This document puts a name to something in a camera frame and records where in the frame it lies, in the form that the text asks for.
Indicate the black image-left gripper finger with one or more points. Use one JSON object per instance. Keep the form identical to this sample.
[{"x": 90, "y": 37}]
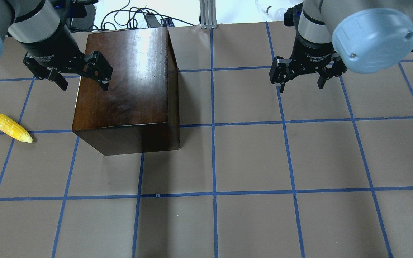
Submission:
[
  {"x": 282, "y": 71},
  {"x": 43, "y": 72},
  {"x": 93, "y": 66}
]

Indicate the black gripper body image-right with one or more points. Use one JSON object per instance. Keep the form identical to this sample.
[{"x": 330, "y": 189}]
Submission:
[{"x": 310, "y": 51}]

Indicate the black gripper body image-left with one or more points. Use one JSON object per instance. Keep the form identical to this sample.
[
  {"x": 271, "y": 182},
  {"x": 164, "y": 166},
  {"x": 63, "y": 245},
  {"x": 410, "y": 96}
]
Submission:
[{"x": 53, "y": 47}]

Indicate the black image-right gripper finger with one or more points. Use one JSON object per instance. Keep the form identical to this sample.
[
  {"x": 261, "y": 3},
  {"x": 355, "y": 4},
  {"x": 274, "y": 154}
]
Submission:
[{"x": 325, "y": 73}]

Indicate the yellow corn cob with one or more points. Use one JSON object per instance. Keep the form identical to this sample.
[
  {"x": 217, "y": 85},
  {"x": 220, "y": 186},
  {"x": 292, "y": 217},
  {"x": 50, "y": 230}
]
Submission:
[{"x": 14, "y": 130}]

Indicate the silver robot arm image-right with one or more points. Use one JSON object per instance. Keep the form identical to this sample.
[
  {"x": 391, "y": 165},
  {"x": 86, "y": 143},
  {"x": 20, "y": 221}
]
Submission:
[{"x": 362, "y": 36}]

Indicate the clear plastic bottle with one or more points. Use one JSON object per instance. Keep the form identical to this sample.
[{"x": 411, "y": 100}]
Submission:
[{"x": 272, "y": 10}]

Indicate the dark wooden cabinet box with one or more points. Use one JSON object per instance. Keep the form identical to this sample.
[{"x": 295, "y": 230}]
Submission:
[{"x": 140, "y": 111}]

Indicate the black power adapter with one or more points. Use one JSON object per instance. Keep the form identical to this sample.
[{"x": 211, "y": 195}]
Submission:
[{"x": 152, "y": 21}]

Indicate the aluminium frame post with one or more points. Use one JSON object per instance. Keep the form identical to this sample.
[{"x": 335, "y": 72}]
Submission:
[{"x": 208, "y": 14}]

